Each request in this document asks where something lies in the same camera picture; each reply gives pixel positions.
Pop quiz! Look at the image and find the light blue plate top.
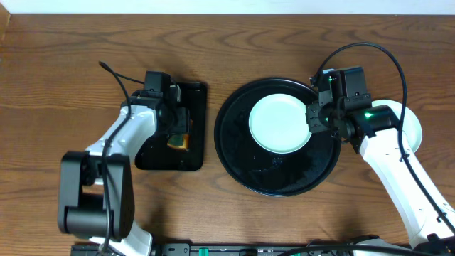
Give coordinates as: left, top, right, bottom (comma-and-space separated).
248, 93, 312, 154

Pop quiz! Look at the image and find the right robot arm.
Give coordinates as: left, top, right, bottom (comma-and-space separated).
306, 95, 454, 254

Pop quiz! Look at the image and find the light blue plate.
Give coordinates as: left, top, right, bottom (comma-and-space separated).
248, 93, 312, 154
372, 100, 423, 153

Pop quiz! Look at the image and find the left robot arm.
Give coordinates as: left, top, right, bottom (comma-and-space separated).
58, 97, 191, 255

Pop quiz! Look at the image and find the black rectangular tray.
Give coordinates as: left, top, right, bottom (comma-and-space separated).
135, 82, 207, 171

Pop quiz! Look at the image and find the orange green scrub sponge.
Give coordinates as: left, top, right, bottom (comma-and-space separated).
166, 120, 193, 151

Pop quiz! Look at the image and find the black round tray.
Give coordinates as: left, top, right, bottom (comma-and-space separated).
214, 78, 341, 196

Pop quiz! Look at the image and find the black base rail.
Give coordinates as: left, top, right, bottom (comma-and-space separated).
70, 243, 353, 256

